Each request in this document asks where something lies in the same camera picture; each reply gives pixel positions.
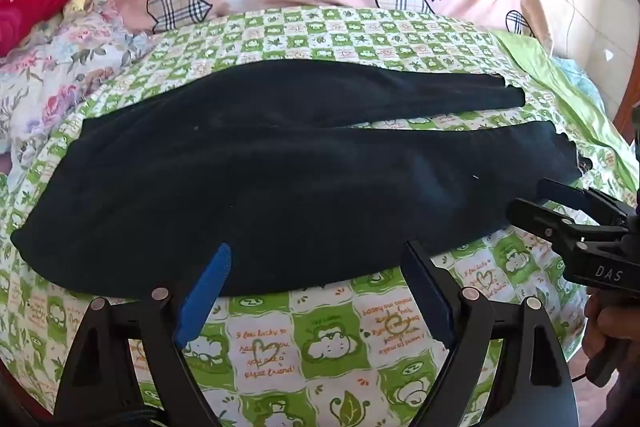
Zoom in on black pants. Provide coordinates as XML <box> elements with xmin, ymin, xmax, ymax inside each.
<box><xmin>10</xmin><ymin>59</ymin><xmax>583</xmax><ymax>298</ymax></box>

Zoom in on floral pillow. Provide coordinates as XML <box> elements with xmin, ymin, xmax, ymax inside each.
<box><xmin>0</xmin><ymin>0</ymin><xmax>151</xmax><ymax>152</ymax></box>

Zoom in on light blue cloth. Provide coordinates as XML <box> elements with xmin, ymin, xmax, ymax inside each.
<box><xmin>552</xmin><ymin>57</ymin><xmax>608</xmax><ymax>118</ymax></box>

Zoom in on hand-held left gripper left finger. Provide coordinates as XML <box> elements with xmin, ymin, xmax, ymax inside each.
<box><xmin>52</xmin><ymin>243</ymin><xmax>232</xmax><ymax>427</ymax></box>

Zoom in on wooden bed frame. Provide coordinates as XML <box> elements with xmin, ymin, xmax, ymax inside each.
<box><xmin>612</xmin><ymin>82</ymin><xmax>640</xmax><ymax>142</ymax></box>

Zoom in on person's right hand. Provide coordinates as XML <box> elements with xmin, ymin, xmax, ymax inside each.
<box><xmin>582</xmin><ymin>292</ymin><xmax>640</xmax><ymax>360</ymax></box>

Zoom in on green checkered bed sheet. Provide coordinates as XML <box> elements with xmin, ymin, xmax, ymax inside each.
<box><xmin>0</xmin><ymin>4</ymin><xmax>631</xmax><ymax>427</ymax></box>

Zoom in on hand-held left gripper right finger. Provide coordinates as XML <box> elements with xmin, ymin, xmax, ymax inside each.
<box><xmin>400</xmin><ymin>241</ymin><xmax>576</xmax><ymax>427</ymax></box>

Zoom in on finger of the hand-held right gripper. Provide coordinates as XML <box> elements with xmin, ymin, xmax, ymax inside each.
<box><xmin>506</xmin><ymin>198</ymin><xmax>631</xmax><ymax>253</ymax></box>
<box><xmin>537</xmin><ymin>179</ymin><xmax>636</xmax><ymax>228</ymax></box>

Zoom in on plain green sheet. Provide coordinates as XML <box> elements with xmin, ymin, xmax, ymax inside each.
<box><xmin>492</xmin><ymin>29</ymin><xmax>640</xmax><ymax>192</ymax></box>

